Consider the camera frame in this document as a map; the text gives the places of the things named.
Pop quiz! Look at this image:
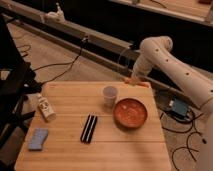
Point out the black cable on carpet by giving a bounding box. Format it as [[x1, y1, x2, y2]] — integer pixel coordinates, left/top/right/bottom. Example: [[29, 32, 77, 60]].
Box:
[[31, 36, 88, 84]]

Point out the grey metal rail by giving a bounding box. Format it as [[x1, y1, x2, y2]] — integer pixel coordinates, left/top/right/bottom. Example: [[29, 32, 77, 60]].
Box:
[[0, 0, 213, 84]]

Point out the black chair frame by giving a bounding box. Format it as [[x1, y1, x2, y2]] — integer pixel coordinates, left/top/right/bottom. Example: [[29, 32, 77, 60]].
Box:
[[0, 13, 43, 168]]

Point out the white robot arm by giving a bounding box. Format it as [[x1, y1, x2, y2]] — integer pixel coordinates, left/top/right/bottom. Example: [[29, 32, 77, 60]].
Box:
[[133, 36, 213, 171]]

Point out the white object on rail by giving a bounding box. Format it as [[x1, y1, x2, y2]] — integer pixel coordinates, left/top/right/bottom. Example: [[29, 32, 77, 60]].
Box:
[[45, 4, 65, 22]]

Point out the black floor cable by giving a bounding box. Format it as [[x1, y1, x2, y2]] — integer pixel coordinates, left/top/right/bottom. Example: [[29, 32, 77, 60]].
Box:
[[159, 105, 209, 168]]

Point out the blue power box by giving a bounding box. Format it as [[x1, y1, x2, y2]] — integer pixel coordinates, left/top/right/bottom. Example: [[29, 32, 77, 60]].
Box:
[[169, 99, 188, 118]]

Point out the blue sponge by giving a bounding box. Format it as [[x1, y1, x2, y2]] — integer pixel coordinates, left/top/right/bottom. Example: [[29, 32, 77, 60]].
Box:
[[28, 128, 49, 151]]

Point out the white squeeze bottle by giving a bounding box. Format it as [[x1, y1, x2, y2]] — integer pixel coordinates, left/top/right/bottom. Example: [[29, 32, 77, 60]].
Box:
[[37, 94, 56, 122]]

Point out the black striped rectangular block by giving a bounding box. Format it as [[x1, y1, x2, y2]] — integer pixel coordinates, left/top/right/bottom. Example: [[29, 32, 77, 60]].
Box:
[[80, 115, 98, 143]]

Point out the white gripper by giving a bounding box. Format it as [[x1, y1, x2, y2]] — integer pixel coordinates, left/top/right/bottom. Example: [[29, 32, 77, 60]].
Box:
[[131, 55, 154, 79]]

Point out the orange round bowl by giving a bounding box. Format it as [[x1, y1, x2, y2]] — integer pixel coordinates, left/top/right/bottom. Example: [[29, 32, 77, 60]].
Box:
[[113, 98, 148, 129]]

